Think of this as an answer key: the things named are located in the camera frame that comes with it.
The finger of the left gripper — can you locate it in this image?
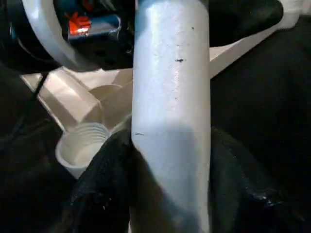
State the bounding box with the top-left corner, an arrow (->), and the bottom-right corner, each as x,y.
208,0 -> 284,48

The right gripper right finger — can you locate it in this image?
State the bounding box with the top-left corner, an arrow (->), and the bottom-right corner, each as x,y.
209,126 -> 311,233

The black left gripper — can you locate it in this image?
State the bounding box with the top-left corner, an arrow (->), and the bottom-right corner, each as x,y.
51,0 -> 137,49

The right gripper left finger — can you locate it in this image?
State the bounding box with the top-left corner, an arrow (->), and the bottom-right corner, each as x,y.
48,127 -> 142,233

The white plastic table top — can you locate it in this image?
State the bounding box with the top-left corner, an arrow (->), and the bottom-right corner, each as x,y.
19,0 -> 311,180

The white plastic table leg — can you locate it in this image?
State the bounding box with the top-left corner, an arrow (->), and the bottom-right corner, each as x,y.
130,0 -> 212,233

